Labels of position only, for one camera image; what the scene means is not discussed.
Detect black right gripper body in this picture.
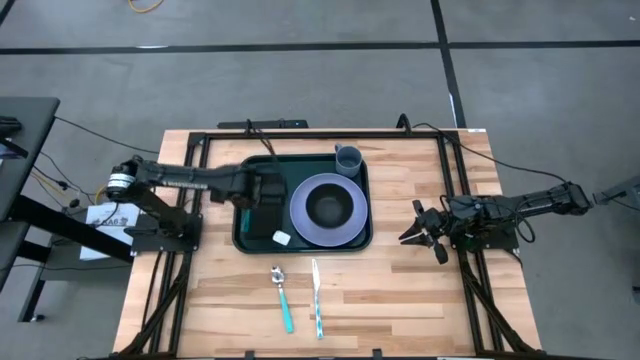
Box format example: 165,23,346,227
411,199,474,266

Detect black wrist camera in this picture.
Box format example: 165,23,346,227
259,177,287,207

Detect black aluminium table frame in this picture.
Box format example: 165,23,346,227
115,129,544,360

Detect white printed paper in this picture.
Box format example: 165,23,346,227
78,201,142,262

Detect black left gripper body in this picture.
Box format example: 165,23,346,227
234,164,289,209

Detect dark grey bowl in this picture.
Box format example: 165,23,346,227
304,182,355,230

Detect black desk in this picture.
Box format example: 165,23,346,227
0,96,134,324

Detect black power bar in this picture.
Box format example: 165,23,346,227
216,118,310,131

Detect teal patterned handle knife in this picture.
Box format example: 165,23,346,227
310,257,325,341

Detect lilac plate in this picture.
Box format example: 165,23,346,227
288,172,370,249

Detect dark green tray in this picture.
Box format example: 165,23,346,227
231,153,375,255

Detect teal handled spoon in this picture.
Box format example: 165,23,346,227
270,265,295,335

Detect black floor cable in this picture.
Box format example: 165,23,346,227
52,114,162,156

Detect grey mug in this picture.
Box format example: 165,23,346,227
333,143,364,179

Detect grey furniture piece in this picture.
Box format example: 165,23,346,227
592,173,640,212

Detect yellow floor cable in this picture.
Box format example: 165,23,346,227
127,0,166,15

